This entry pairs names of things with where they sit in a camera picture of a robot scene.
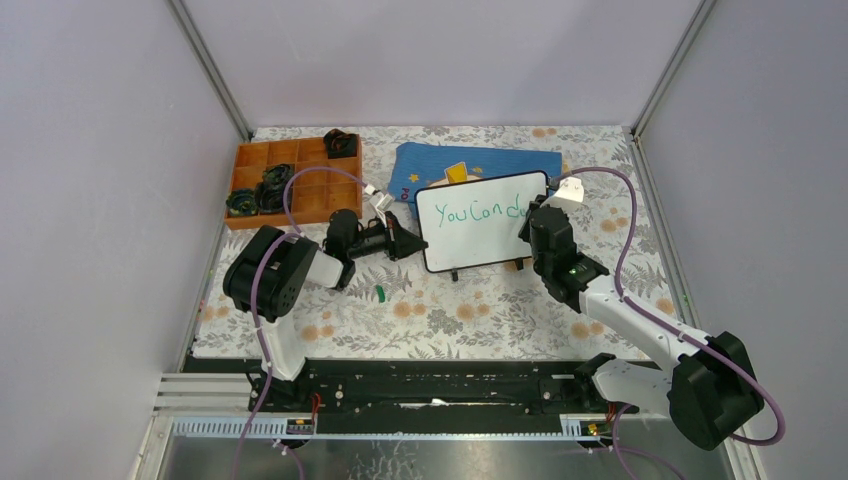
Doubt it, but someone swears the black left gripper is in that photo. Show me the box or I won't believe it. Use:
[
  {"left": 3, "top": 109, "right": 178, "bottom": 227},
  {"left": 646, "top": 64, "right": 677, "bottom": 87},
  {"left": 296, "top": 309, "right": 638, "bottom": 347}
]
[{"left": 346, "top": 210, "right": 427, "bottom": 261}]

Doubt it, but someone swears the white board with black frame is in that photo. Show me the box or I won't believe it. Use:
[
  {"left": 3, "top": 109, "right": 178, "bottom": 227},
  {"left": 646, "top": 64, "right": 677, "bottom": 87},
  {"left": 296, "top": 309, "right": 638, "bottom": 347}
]
[{"left": 414, "top": 171, "right": 548, "bottom": 273}]

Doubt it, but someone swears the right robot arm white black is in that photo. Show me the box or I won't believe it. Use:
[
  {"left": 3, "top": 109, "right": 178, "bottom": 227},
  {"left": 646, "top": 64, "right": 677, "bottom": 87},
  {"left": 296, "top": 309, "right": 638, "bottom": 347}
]
[{"left": 519, "top": 195, "right": 765, "bottom": 450}]

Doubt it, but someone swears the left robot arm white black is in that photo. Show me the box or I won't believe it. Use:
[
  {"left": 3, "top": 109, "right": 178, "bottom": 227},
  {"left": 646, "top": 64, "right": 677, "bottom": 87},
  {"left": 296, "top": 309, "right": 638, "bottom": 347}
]
[{"left": 222, "top": 209, "right": 428, "bottom": 411}]

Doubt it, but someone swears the floral patterned tablecloth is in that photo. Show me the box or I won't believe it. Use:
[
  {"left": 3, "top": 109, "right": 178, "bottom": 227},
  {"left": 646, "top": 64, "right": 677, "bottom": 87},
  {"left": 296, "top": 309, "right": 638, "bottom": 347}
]
[{"left": 192, "top": 125, "right": 694, "bottom": 362}]

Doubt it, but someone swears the blue cartoon print cloth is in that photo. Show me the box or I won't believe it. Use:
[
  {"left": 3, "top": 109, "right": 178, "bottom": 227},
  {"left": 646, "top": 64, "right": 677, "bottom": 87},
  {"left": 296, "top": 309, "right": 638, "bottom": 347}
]
[{"left": 388, "top": 142, "right": 563, "bottom": 202}]

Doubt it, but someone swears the wooden compartment tray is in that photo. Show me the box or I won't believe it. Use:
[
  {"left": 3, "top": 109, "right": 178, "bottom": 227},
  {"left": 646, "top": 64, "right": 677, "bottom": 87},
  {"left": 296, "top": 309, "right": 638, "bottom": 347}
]
[{"left": 224, "top": 137, "right": 363, "bottom": 230}]

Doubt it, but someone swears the dark rolled sock with orange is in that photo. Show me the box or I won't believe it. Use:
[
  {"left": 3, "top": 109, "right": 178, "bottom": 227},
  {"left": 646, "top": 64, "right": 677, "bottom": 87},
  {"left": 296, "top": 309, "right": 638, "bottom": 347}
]
[{"left": 323, "top": 129, "right": 359, "bottom": 159}]

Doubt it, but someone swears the black rolled sock middle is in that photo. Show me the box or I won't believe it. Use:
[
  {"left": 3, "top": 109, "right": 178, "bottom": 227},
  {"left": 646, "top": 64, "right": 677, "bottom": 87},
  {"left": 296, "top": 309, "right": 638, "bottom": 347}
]
[{"left": 254, "top": 182, "right": 292, "bottom": 215}]

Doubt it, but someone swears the dark rolled sock with green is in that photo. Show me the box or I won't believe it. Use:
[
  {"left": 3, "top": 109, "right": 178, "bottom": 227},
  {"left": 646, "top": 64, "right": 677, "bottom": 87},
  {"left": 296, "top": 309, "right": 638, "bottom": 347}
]
[{"left": 262, "top": 164, "right": 294, "bottom": 188}]

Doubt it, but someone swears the blue green rolled sock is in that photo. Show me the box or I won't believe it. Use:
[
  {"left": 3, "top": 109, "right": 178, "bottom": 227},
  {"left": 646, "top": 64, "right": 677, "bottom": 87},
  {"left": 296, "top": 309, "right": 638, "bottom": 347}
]
[{"left": 226, "top": 188, "right": 259, "bottom": 218}]

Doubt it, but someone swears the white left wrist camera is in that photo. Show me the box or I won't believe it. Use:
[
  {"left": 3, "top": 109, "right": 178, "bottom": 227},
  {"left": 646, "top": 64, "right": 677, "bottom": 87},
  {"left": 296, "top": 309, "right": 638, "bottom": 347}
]
[{"left": 363, "top": 184, "right": 394, "bottom": 226}]

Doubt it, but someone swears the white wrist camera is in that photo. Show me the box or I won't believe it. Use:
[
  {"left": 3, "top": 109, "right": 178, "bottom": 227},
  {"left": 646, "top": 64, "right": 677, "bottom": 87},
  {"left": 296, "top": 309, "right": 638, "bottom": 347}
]
[
  {"left": 363, "top": 184, "right": 394, "bottom": 226},
  {"left": 546, "top": 176, "right": 585, "bottom": 211}
]

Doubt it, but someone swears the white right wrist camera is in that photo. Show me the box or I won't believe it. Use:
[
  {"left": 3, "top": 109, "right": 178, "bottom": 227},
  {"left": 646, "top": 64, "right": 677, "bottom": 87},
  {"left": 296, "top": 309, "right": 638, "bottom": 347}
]
[{"left": 546, "top": 176, "right": 585, "bottom": 211}]

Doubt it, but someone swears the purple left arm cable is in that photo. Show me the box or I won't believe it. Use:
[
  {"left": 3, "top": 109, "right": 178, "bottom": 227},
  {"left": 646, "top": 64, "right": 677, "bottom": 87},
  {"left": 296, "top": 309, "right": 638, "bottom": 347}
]
[{"left": 228, "top": 166, "right": 372, "bottom": 480}]

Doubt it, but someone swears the aluminium frame post right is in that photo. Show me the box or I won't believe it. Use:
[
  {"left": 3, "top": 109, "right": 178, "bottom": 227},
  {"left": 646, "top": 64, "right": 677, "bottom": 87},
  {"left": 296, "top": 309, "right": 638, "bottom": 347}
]
[{"left": 627, "top": 0, "right": 717, "bottom": 327}]

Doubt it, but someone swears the aluminium frame post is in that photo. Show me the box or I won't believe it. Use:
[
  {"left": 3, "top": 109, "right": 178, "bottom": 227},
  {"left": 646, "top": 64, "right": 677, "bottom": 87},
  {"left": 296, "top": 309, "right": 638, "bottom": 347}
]
[
  {"left": 166, "top": 0, "right": 253, "bottom": 373},
  {"left": 627, "top": 0, "right": 717, "bottom": 327}
]

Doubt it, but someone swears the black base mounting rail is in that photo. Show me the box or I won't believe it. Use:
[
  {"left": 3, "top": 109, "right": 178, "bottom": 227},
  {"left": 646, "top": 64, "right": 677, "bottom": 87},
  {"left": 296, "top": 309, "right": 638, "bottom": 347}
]
[{"left": 185, "top": 359, "right": 616, "bottom": 422}]

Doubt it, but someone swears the aluminium frame post left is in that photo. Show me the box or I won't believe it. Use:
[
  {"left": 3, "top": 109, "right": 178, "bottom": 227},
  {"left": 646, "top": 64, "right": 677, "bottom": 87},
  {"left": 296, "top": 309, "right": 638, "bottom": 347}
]
[{"left": 166, "top": 0, "right": 253, "bottom": 373}]

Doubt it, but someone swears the slotted grey cable duct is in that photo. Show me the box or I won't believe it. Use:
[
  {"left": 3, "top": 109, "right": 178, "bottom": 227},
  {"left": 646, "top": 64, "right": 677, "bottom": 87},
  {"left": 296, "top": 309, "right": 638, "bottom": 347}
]
[{"left": 172, "top": 415, "right": 611, "bottom": 441}]

